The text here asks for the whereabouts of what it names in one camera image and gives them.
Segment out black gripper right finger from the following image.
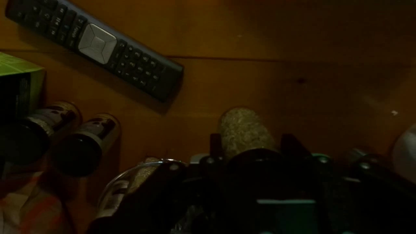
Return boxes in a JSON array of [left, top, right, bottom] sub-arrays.
[[281, 134, 416, 234]]

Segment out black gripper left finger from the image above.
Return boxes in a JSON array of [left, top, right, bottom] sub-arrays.
[[87, 162, 216, 234]]

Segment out black tv remote control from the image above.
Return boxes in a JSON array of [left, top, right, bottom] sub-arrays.
[[5, 0, 185, 103]]

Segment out red patterned cloth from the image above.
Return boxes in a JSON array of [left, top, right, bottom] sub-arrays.
[[0, 172, 76, 234]]

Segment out green cardboard box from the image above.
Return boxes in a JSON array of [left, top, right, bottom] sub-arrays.
[[0, 52, 46, 124]]

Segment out chrome wire seasoning rack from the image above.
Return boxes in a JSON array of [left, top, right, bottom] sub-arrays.
[[96, 158, 173, 219]]

